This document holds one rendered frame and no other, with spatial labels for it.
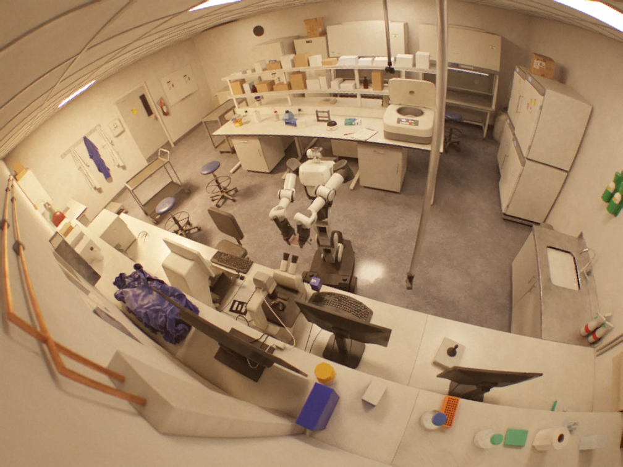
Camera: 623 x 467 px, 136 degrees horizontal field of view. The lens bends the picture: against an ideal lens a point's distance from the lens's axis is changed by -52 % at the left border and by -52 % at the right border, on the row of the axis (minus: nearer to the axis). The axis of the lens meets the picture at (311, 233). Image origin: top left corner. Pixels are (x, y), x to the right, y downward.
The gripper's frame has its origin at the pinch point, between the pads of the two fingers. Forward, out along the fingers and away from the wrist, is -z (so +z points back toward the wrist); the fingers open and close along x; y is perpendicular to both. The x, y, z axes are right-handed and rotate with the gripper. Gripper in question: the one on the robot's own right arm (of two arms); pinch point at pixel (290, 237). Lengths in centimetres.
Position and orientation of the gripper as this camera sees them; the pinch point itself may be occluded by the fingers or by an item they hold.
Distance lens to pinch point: 197.1
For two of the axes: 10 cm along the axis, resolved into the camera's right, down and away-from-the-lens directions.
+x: -4.1, 7.2, -5.5
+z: -3.5, -6.9, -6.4
